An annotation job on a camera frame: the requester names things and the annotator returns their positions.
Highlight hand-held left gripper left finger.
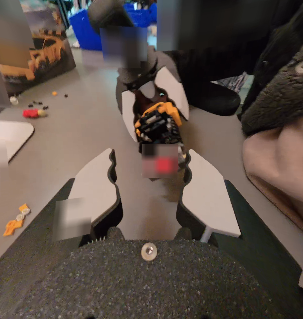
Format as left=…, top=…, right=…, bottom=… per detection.
left=69, top=148, right=123, bottom=238

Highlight dark fuzzy cloth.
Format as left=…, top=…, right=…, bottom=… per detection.
left=237, top=0, right=303, bottom=137

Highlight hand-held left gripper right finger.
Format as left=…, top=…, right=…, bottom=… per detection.
left=176, top=149, right=242, bottom=244

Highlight person's right hand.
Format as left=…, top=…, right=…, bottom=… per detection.
left=133, top=85, right=172, bottom=118

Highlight orange and black lego car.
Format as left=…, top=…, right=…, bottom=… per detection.
left=134, top=102, right=187, bottom=166

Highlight black lego car box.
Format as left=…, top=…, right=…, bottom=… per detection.
left=0, top=0, right=76, bottom=98

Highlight white and wooden book stand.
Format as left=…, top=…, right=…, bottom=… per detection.
left=0, top=120, right=35, bottom=163

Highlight small orange lego pieces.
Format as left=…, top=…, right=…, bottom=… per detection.
left=2, top=203, right=31, bottom=237

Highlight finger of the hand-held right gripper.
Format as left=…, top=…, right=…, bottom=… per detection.
left=154, top=66, right=190, bottom=122
left=121, top=90, right=142, bottom=142

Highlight blue plastic bin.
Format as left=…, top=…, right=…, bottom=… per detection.
left=124, top=2, right=157, bottom=28
left=69, top=9, right=103, bottom=51

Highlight scattered small black lego pieces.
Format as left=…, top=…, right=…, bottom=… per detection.
left=28, top=94, right=69, bottom=110

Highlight grey cloth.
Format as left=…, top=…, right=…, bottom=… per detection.
left=242, top=120, right=303, bottom=236

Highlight red lego minifigure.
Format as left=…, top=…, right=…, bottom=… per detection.
left=22, top=108, right=48, bottom=118

